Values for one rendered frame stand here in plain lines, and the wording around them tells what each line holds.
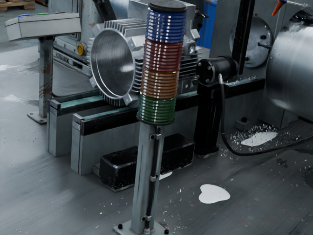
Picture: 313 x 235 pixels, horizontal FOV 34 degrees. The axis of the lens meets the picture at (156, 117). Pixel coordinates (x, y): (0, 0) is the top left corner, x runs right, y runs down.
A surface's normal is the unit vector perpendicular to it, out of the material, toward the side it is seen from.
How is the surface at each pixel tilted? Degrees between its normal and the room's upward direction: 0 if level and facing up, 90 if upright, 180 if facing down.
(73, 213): 0
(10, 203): 0
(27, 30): 69
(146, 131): 90
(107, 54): 88
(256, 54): 90
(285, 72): 92
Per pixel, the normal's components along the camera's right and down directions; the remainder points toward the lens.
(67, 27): 0.65, 0.00
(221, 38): -0.74, 0.19
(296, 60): -0.70, -0.02
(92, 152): 0.66, 0.36
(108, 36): 0.47, 0.85
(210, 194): 0.10, -0.92
